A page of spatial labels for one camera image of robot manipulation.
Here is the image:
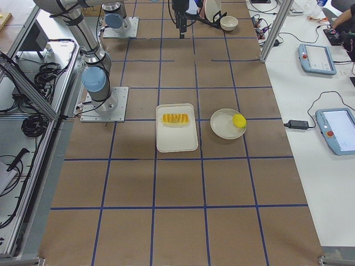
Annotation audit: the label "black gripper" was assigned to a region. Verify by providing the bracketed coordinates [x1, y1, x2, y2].
[172, 0, 189, 38]

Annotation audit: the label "orange striped bread loaf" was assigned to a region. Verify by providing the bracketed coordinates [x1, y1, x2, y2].
[161, 113, 190, 127]

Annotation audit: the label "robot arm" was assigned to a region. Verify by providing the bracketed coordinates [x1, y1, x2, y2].
[98, 1, 189, 39]
[35, 1, 118, 115]

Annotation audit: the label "cream plate in rack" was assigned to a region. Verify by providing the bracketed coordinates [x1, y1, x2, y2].
[204, 0, 221, 18]

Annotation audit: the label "cream round plate with lemon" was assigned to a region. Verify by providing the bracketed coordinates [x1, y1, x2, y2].
[210, 109, 247, 140]

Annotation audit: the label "black dish rack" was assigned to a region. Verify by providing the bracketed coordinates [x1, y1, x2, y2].
[190, 11, 227, 29]

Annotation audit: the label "cream bowl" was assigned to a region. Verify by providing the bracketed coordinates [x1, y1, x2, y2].
[220, 16, 239, 31]

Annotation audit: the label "yellow lemon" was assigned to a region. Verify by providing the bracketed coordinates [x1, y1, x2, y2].
[232, 114, 247, 129]

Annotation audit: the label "cream rectangular tray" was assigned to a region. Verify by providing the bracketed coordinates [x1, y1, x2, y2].
[156, 103, 199, 152]

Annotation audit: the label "upper teach pendant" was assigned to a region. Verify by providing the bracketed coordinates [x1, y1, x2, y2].
[298, 43, 337, 75]

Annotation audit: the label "teach pendant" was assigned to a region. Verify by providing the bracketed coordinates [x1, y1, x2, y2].
[298, 43, 337, 75]
[316, 108, 354, 156]

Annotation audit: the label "black power adapter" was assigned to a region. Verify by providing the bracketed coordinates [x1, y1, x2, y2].
[284, 120, 310, 130]

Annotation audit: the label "person at desk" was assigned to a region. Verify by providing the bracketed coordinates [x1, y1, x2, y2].
[332, 4, 354, 62]

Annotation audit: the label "lower teach pendant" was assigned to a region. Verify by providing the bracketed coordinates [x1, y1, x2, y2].
[316, 108, 354, 156]

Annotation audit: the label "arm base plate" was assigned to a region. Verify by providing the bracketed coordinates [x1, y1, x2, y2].
[80, 86, 129, 122]
[103, 15, 139, 39]

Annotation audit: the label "aluminium frame post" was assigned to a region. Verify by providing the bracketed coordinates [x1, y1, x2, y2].
[260, 0, 293, 63]

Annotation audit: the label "coiled black cables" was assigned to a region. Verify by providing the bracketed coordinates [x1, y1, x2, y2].
[33, 62, 62, 90]

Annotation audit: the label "aluminium frame rail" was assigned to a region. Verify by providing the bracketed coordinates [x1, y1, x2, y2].
[1, 52, 58, 120]

